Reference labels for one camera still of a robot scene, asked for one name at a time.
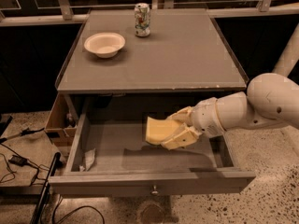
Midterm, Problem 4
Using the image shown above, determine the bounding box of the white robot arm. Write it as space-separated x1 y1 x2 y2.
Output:
161 25 299 149

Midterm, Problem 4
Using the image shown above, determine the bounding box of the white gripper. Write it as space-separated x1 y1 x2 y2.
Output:
161 98 224 150

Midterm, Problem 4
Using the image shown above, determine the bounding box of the cardboard box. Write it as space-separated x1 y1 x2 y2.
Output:
45 94 77 147

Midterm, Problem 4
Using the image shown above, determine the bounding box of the black cable on floor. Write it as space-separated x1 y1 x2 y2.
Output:
0 143 50 187

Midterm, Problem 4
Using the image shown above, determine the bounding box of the open grey top drawer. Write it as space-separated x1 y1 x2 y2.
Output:
50 112 255 197

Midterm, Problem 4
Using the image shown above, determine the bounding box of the black power adapter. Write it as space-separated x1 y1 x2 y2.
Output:
8 155 27 167

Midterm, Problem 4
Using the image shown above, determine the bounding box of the grey cabinet with top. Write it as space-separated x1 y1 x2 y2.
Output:
54 8 249 123

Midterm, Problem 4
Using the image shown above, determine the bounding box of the metal railing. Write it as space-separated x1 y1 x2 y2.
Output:
0 0 299 28

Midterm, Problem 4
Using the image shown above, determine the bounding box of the yellow sponge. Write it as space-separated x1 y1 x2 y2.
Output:
146 117 181 145

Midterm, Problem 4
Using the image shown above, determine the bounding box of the metal drawer knob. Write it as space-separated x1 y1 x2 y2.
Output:
150 186 159 196

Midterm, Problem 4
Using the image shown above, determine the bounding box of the black pole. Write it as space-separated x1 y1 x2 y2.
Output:
30 152 61 224

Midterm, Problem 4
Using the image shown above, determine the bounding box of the crumpled white paper scrap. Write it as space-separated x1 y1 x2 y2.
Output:
79 149 95 172

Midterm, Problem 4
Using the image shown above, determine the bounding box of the white bowl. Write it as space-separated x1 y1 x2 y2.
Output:
84 33 125 58

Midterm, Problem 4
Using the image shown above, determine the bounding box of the black tool on floor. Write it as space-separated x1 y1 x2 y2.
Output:
0 128 44 143

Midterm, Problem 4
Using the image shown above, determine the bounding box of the green white soda can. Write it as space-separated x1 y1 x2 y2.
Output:
135 3 150 37

